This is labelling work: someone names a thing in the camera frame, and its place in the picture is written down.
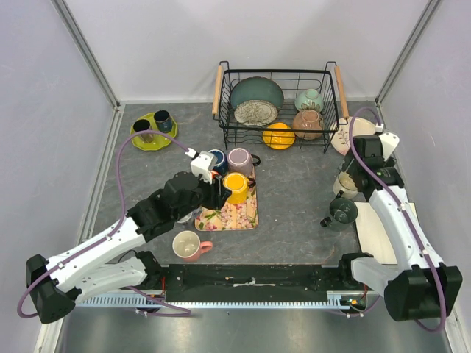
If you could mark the dark blue tumbler cup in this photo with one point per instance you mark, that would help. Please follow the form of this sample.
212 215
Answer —
163 121

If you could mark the speckled beige plate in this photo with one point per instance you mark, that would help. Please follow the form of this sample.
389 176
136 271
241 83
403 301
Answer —
255 113

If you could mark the green scalloped plate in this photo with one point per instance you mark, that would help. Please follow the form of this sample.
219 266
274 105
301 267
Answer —
158 141

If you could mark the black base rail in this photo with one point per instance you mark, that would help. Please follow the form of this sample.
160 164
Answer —
252 283

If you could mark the dark green mug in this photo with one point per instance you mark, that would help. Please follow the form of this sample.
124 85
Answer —
341 214

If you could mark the purple mug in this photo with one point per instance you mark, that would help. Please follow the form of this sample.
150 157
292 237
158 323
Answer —
242 161

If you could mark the small grey white mug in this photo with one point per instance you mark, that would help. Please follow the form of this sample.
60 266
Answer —
185 219

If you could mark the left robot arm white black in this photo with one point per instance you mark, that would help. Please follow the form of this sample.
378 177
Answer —
57 284

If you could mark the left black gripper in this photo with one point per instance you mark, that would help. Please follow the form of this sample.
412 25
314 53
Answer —
218 193

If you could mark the yellow bowl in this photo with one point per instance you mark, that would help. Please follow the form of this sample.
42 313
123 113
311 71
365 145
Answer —
281 138

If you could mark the floral placemat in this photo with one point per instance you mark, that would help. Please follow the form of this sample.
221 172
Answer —
231 217

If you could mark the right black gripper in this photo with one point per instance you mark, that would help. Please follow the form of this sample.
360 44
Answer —
389 162

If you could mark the mint green bowl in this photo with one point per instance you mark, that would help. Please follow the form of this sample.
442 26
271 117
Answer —
309 99

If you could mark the black wire dish rack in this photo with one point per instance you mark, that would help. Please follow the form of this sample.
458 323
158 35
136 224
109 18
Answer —
292 82

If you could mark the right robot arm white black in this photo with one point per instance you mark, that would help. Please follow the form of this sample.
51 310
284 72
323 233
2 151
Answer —
423 286

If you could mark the white square board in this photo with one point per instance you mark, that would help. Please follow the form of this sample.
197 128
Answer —
372 236

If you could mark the pink floral plate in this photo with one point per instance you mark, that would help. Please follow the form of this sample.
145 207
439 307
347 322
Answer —
341 137

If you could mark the brown tumbler cup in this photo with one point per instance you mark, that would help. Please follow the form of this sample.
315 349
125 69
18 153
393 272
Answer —
142 125

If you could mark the pink mug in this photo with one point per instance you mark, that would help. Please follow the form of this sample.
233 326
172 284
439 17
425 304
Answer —
188 246

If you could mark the brown pink bowl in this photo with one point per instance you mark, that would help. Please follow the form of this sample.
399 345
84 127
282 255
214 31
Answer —
309 124

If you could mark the beige mug dark handle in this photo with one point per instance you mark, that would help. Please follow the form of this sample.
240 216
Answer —
344 186

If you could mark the teal plate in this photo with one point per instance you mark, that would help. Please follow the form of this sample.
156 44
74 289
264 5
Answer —
257 88

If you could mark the dark blue mug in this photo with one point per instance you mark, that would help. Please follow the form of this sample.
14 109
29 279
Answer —
221 166

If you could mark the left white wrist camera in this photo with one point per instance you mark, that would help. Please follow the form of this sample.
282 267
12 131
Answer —
202 164

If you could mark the yellow mug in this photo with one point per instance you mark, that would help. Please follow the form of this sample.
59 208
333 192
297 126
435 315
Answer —
239 186

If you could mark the light blue cable duct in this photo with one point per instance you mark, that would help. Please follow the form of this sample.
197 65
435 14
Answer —
129 299

